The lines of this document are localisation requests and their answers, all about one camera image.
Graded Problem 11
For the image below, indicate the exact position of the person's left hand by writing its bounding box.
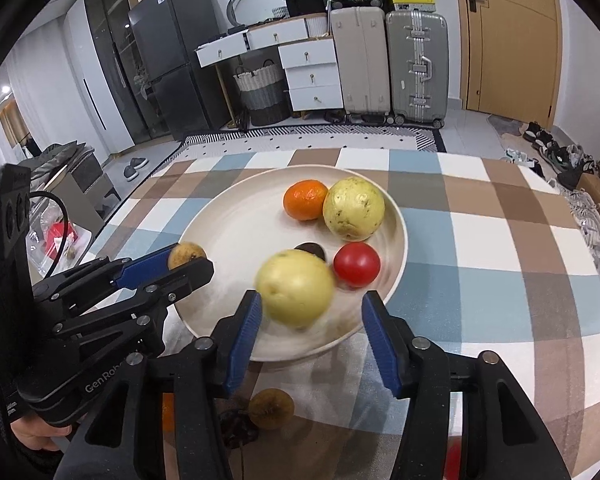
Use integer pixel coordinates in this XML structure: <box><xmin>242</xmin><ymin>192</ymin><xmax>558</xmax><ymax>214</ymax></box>
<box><xmin>9</xmin><ymin>410</ymin><xmax>78</xmax><ymax>453</ymax></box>

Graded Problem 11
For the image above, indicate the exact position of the large pale yellow fruit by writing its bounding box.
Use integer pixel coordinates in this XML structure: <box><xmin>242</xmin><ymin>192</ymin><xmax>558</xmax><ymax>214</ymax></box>
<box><xmin>322</xmin><ymin>177</ymin><xmax>386</xmax><ymax>241</ymax></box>

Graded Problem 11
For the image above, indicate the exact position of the black and white striped rug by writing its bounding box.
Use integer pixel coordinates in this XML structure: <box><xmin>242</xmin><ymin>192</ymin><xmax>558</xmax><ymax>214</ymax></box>
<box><xmin>182</xmin><ymin>126</ymin><xmax>447</xmax><ymax>153</ymax></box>

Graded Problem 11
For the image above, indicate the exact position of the red tomato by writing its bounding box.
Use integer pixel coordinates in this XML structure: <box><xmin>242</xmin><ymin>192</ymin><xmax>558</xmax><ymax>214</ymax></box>
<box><xmin>442</xmin><ymin>440</ymin><xmax>463</xmax><ymax>478</ymax></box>
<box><xmin>333</xmin><ymin>242</ymin><xmax>382</xmax><ymax>289</ymax></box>

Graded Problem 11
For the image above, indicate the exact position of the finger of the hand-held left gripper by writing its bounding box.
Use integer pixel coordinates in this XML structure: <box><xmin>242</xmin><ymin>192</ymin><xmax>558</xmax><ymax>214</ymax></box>
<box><xmin>30</xmin><ymin>244</ymin><xmax>181</xmax><ymax>311</ymax></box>
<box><xmin>52</xmin><ymin>258</ymin><xmax>216</xmax><ymax>356</ymax></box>

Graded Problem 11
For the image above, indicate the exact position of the dark purple plum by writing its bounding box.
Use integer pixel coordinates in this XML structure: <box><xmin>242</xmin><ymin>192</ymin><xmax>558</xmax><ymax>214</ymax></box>
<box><xmin>294</xmin><ymin>242</ymin><xmax>327</xmax><ymax>263</ymax></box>

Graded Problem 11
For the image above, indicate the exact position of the clear bag with red item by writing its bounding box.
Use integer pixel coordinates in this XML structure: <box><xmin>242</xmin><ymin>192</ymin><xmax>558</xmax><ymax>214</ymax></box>
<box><xmin>27</xmin><ymin>205</ymin><xmax>93</xmax><ymax>276</ymax></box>

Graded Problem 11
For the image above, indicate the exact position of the black storage box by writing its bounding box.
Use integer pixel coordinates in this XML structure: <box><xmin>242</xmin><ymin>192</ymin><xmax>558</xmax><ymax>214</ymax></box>
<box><xmin>285</xmin><ymin>0</ymin><xmax>328</xmax><ymax>17</ymax></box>

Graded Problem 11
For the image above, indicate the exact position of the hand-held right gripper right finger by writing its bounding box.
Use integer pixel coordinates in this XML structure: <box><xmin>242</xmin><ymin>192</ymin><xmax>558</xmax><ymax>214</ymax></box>
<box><xmin>361</xmin><ymin>289</ymin><xmax>573</xmax><ymax>480</ymax></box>

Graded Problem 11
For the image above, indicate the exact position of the grey clothes pile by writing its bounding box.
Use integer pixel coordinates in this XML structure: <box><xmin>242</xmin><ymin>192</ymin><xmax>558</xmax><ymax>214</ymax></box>
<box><xmin>27</xmin><ymin>142</ymin><xmax>88</xmax><ymax>181</ymax></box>

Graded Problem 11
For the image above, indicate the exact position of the orange mandarin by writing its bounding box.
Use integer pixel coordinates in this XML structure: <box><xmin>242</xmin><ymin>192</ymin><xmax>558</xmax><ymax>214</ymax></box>
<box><xmin>161</xmin><ymin>392</ymin><xmax>176</xmax><ymax>433</ymax></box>
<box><xmin>283</xmin><ymin>180</ymin><xmax>329</xmax><ymax>222</ymax></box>

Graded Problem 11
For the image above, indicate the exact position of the cream round plate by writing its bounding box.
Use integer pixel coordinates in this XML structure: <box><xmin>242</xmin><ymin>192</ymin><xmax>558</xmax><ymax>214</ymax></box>
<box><xmin>172</xmin><ymin>165</ymin><xmax>410</xmax><ymax>363</ymax></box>

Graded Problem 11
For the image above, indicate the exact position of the checkered tablecloth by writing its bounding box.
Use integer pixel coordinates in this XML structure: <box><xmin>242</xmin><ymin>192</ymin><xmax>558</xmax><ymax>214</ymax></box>
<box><xmin>87</xmin><ymin>147</ymin><xmax>600</xmax><ymax>480</ymax></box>

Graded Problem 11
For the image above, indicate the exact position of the tan wooden door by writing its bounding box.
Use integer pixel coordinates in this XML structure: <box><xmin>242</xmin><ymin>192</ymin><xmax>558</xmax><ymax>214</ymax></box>
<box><xmin>452</xmin><ymin>0</ymin><xmax>563</xmax><ymax>116</ymax></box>

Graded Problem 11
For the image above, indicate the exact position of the scattered group of sneakers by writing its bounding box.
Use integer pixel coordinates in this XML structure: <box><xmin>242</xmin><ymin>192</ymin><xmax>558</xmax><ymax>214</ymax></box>
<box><xmin>500</xmin><ymin>120</ymin><xmax>600</xmax><ymax>246</ymax></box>

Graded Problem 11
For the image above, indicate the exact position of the silver suitcase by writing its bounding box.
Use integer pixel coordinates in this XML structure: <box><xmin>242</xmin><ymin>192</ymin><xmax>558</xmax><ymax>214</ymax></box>
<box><xmin>385</xmin><ymin>9</ymin><xmax>450</xmax><ymax>128</ymax></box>

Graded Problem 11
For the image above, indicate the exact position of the dark glass cabinet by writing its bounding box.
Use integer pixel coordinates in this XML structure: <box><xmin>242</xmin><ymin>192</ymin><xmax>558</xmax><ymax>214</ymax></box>
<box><xmin>82</xmin><ymin>0</ymin><xmax>151</xmax><ymax>153</ymax></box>

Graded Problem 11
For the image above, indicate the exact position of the small brown round fruit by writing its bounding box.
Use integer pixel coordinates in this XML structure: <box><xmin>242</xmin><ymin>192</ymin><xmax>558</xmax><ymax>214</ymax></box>
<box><xmin>167</xmin><ymin>242</ymin><xmax>207</xmax><ymax>270</ymax></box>
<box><xmin>248</xmin><ymin>388</ymin><xmax>296</xmax><ymax>431</ymax></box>

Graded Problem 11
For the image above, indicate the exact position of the green-yellow orange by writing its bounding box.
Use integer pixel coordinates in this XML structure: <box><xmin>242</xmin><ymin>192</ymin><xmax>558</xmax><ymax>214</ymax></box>
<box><xmin>256</xmin><ymin>250</ymin><xmax>337</xmax><ymax>328</ymax></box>

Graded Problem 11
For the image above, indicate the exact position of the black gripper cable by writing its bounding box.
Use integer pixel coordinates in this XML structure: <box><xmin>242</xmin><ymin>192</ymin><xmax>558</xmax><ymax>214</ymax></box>
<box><xmin>29</xmin><ymin>191</ymin><xmax>73</xmax><ymax>278</ymax></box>

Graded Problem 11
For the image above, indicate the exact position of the curved metal tube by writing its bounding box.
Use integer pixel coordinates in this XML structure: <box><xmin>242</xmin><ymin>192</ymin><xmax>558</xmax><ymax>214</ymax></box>
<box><xmin>227</xmin><ymin>0</ymin><xmax>291</xmax><ymax>28</ymax></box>

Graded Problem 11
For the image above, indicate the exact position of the white wardrobe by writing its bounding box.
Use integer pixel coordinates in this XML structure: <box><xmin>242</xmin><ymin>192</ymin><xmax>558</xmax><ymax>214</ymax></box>
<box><xmin>62</xmin><ymin>0</ymin><xmax>136</xmax><ymax>153</ymax></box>

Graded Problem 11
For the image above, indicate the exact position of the beige suitcase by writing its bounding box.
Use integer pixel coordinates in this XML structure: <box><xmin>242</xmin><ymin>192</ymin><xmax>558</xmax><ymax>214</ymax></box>
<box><xmin>329</xmin><ymin>6</ymin><xmax>393</xmax><ymax>125</ymax></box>

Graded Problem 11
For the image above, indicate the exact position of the dark grey refrigerator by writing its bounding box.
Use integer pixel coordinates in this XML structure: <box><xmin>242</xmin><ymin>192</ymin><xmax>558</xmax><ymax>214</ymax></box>
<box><xmin>127</xmin><ymin>0</ymin><xmax>231</xmax><ymax>142</ymax></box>

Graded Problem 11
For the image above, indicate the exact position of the yellow shoe box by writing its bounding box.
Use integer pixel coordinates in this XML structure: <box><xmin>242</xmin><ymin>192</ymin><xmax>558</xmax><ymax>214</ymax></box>
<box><xmin>389</xmin><ymin>0</ymin><xmax>437</xmax><ymax>13</ymax></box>

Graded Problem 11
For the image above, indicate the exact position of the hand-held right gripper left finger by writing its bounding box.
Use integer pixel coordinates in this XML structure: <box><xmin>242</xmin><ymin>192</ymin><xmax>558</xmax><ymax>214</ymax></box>
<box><xmin>55</xmin><ymin>289</ymin><xmax>264</xmax><ymax>480</ymax></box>

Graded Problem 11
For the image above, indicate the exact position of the grey doormat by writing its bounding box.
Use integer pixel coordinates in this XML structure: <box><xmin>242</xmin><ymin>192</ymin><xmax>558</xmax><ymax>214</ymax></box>
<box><xmin>487</xmin><ymin>114</ymin><xmax>526</xmax><ymax>138</ymax></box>

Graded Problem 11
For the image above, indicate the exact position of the white drawer desk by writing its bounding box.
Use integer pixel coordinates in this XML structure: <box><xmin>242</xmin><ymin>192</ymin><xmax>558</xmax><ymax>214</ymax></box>
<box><xmin>196</xmin><ymin>14</ymin><xmax>345</xmax><ymax>121</ymax></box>

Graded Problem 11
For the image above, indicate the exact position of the brown cardboard box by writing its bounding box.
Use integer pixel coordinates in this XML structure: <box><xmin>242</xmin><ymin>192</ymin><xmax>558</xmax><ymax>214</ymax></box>
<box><xmin>577</xmin><ymin>172</ymin><xmax>600</xmax><ymax>206</ymax></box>

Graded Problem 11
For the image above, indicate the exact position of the woven laundry basket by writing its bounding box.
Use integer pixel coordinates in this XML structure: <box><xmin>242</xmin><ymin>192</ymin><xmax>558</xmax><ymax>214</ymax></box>
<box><xmin>231</xmin><ymin>59</ymin><xmax>291</xmax><ymax>128</ymax></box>

